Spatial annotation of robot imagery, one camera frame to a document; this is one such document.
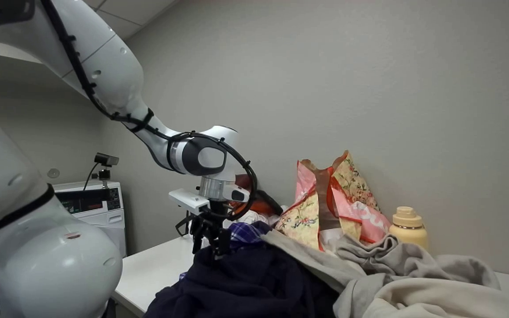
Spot white box with cables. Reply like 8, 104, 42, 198
49, 178, 126, 258

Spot gray wrist camera box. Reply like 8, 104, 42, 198
167, 189, 211, 216

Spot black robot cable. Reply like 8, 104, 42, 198
0, 0, 259, 244

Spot navy blue garment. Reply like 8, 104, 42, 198
144, 237, 339, 318

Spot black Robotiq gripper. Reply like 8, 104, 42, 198
190, 201, 232, 260

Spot gray fleece garment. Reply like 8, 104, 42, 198
259, 228, 439, 297

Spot pink floral tote bag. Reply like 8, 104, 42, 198
275, 150, 392, 253

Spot black camera on stand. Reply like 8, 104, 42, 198
84, 150, 119, 186

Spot cream beige sweatshirt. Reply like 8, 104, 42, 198
330, 253, 509, 318

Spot yellow bottle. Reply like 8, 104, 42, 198
386, 205, 430, 253

